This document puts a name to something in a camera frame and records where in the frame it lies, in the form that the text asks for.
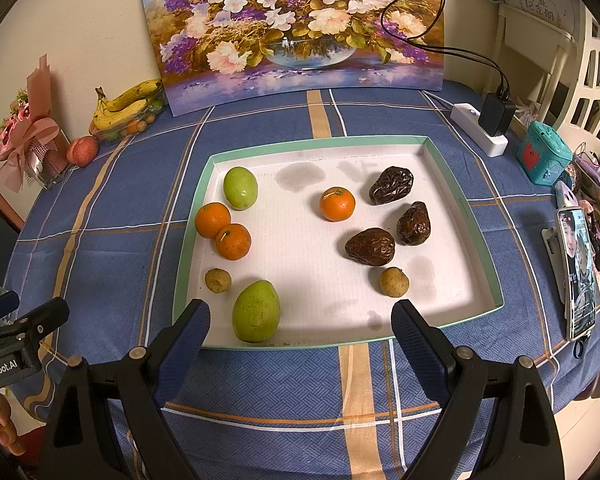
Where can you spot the flower painting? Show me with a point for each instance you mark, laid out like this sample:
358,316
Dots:
230,20

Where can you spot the black charger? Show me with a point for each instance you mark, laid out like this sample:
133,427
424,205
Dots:
497,115

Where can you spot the pear-shaped dark dried date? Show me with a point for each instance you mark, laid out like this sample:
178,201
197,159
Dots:
413,223

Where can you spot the pile of hair accessories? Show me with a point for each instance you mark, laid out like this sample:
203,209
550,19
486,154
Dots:
597,195

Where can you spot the white power strip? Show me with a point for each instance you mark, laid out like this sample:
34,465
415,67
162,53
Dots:
475,127

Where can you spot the white lattice panel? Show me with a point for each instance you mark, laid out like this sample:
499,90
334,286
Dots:
597,75

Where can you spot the large long green mango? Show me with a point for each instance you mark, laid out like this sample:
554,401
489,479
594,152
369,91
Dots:
255,311

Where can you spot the orange with stem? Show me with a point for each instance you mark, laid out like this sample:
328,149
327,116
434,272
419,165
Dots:
337,203
233,241

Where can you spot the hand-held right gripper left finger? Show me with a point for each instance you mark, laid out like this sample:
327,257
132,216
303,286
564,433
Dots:
182,355

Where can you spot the smartphone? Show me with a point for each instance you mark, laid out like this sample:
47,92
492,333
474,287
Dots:
577,270

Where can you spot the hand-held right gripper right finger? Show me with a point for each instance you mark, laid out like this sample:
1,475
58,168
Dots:
422,355

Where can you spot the clear plastic fruit container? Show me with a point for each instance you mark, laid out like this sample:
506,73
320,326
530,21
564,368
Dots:
135,128

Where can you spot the smooth orange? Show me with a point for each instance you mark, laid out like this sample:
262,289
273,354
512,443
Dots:
213,220

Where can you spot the pink flower bouquet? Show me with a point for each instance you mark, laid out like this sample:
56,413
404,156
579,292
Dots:
25,145

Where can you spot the blue plaid tablecloth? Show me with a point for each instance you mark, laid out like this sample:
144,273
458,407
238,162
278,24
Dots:
105,260

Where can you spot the small round green mango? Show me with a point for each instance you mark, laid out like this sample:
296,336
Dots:
240,187

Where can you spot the large red apple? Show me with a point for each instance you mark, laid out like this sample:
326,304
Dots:
82,150

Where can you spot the yellow banana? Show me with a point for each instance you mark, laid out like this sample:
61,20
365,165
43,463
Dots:
135,92
120,115

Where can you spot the teal toy box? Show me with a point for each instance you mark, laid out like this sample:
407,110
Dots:
542,152

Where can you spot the white phone stand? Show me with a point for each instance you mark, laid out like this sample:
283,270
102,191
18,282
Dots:
552,260

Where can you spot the person's left hand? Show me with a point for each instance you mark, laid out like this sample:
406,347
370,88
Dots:
7,430

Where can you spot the white tray with teal rim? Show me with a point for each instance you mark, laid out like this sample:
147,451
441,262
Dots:
300,270

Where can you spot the long wrinkled dark dried date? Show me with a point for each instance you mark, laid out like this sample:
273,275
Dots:
391,185

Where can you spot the white shelf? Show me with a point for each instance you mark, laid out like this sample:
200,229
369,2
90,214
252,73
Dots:
530,50

